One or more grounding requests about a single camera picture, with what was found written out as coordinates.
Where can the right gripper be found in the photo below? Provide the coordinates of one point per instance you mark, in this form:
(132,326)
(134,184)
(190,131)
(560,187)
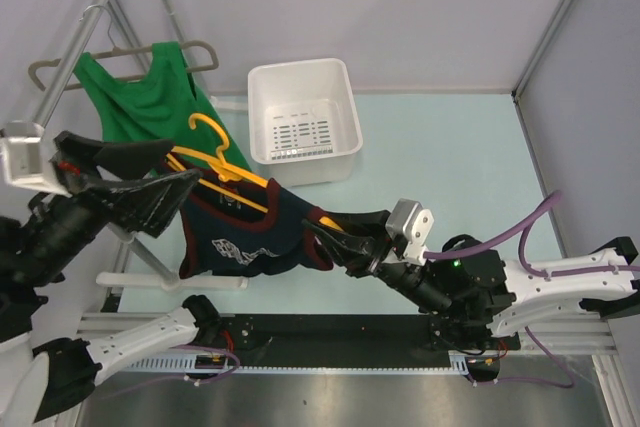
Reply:
(354,253)

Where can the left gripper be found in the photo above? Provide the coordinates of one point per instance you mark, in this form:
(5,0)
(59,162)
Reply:
(149,203)

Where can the yellow plastic hanger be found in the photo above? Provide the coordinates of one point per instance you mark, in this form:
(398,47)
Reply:
(225,171)

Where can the green tank top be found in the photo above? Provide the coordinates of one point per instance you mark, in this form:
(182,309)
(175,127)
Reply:
(158,106)

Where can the navy maroon tank top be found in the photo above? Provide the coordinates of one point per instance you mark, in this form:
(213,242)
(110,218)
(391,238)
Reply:
(243,230)

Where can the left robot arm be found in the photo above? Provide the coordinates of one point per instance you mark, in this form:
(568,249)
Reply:
(39,382)

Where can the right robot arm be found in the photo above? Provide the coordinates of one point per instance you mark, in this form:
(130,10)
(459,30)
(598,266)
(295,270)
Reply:
(475,300)

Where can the clothes rack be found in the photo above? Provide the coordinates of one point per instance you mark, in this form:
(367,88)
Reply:
(23,273)

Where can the white plastic bin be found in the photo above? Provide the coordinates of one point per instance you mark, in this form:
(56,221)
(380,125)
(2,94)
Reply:
(303,123)

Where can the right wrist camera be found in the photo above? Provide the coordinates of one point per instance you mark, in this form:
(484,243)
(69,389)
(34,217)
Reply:
(408,226)

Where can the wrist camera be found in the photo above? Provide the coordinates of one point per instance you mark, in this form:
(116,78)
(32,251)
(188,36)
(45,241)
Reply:
(408,226)
(24,158)

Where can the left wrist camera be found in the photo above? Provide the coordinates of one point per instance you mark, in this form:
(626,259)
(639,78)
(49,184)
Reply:
(24,158)

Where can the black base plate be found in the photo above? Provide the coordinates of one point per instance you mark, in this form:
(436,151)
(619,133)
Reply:
(362,344)

